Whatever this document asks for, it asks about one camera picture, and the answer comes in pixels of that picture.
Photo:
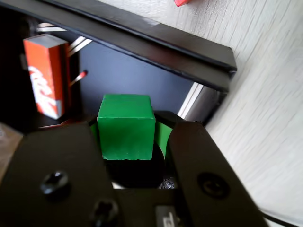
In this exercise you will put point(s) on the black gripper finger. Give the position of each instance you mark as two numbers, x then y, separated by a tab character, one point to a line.
59	153
201	165

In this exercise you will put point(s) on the green wooden cube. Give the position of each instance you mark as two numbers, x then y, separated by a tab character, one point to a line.
126	132

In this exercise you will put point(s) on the red wooden cube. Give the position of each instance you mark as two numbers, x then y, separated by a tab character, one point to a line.
182	2

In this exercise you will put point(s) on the black open box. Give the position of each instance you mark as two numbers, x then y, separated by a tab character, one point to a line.
132	73

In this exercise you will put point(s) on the orange matchbox with white logo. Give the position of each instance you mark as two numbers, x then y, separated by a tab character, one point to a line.
45	78

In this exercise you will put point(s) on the red-headed matchstick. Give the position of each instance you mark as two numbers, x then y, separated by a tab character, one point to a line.
78	78

